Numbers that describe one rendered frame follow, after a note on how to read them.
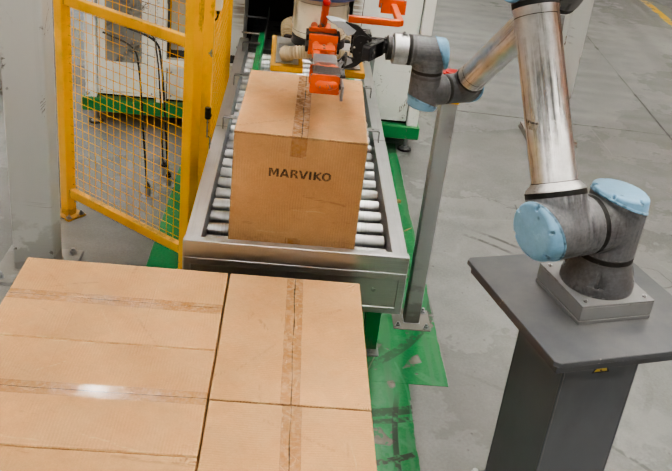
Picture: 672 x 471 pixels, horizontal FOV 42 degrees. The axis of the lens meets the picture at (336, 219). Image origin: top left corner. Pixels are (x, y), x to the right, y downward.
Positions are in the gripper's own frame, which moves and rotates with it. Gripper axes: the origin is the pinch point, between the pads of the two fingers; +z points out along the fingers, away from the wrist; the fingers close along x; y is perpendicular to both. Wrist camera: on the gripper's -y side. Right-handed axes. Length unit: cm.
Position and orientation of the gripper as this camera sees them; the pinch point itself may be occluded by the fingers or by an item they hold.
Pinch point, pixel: (322, 43)
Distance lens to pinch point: 255.3
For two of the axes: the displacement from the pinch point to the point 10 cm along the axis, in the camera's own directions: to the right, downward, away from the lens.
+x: 1.1, -8.9, -4.5
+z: -9.9, -0.8, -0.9
